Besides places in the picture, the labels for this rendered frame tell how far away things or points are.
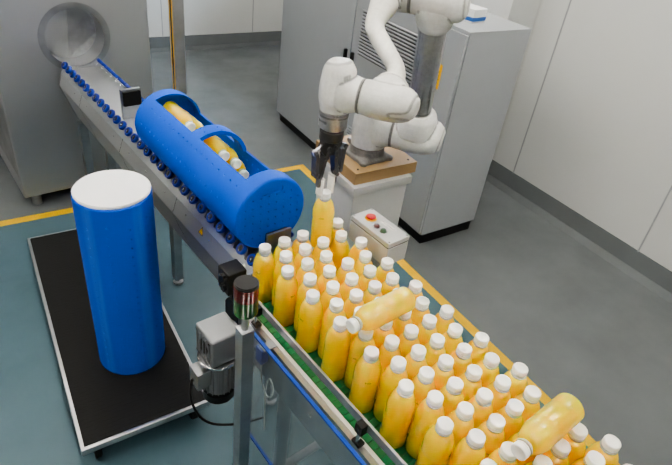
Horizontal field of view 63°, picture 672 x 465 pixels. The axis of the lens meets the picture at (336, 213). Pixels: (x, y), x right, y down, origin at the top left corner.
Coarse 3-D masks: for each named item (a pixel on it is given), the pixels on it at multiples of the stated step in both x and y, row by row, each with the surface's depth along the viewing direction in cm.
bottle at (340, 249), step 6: (336, 240) 183; (330, 246) 185; (336, 246) 183; (342, 246) 183; (348, 246) 185; (336, 252) 184; (342, 252) 184; (348, 252) 186; (336, 258) 185; (342, 258) 185; (336, 264) 186; (336, 270) 187
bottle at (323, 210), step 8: (320, 200) 178; (328, 200) 177; (320, 208) 177; (328, 208) 178; (312, 216) 182; (320, 216) 178; (328, 216) 179; (312, 224) 183; (320, 224) 180; (328, 224) 181; (312, 232) 184; (320, 232) 182; (328, 232) 183; (312, 240) 185
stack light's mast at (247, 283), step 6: (240, 276) 137; (246, 276) 137; (252, 276) 137; (234, 282) 135; (240, 282) 135; (246, 282) 135; (252, 282) 135; (258, 282) 136; (240, 288) 133; (246, 288) 133; (252, 288) 134; (246, 324) 142; (246, 330) 143
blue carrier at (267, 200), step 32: (160, 96) 232; (160, 128) 220; (224, 128) 214; (192, 160) 202; (224, 160) 194; (256, 160) 217; (224, 192) 187; (256, 192) 181; (288, 192) 191; (224, 224) 194; (256, 224) 189; (288, 224) 199
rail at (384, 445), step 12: (264, 312) 168; (276, 324) 164; (288, 336) 160; (300, 348) 156; (312, 360) 153; (336, 396) 146; (348, 408) 143; (372, 432) 137; (384, 444) 134; (396, 456) 131
